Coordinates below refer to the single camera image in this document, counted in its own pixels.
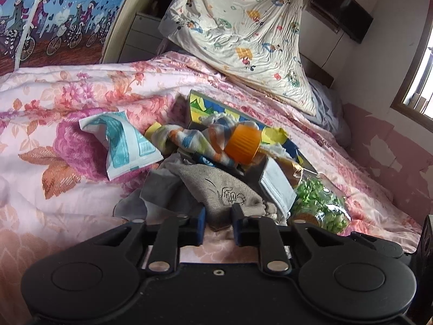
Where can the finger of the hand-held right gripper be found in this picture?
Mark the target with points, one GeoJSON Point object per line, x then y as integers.
{"type": "Point", "coordinates": [379, 245]}

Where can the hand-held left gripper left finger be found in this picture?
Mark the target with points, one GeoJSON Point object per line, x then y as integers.
{"type": "Point", "coordinates": [199, 225]}

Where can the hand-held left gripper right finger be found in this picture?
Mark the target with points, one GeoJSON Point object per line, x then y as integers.
{"type": "Point", "coordinates": [238, 227]}

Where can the grey embroidered cloth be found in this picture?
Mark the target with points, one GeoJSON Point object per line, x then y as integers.
{"type": "Point", "coordinates": [203, 186]}

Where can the teal white tissue packet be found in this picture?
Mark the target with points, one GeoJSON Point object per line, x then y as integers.
{"type": "Point", "coordinates": [125, 142]}

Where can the yellow blue green cardboard box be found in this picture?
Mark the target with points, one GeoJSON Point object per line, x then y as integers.
{"type": "Point", "coordinates": [203, 106]}

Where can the green artificial leaves bag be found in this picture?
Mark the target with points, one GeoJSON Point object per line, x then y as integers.
{"type": "Point", "coordinates": [319, 203]}

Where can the colourful striped cloth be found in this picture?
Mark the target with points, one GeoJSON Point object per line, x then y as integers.
{"type": "Point", "coordinates": [192, 140]}

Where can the grey pillow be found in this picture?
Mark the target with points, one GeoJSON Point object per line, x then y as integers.
{"type": "Point", "coordinates": [330, 111]}

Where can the wooden framed window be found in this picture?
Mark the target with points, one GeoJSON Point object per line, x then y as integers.
{"type": "Point", "coordinates": [417, 61]}

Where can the pink floral blanket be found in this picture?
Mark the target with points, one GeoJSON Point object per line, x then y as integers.
{"type": "Point", "coordinates": [50, 108]}

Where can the white drawer cabinet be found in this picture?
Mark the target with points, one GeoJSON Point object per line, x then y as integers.
{"type": "Point", "coordinates": [142, 39]}

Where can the cartoon printed white pillow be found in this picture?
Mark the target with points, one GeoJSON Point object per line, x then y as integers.
{"type": "Point", "coordinates": [243, 30]}

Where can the blue printed bicycle curtain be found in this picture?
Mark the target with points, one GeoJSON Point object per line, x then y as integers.
{"type": "Point", "coordinates": [64, 13]}

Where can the white thin pole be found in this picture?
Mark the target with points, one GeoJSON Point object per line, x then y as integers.
{"type": "Point", "coordinates": [28, 23]}

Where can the beige wooden wardrobe frame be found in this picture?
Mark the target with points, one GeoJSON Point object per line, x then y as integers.
{"type": "Point", "coordinates": [125, 10]}

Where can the black wall television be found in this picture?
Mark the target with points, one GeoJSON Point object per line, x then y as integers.
{"type": "Point", "coordinates": [341, 8]}

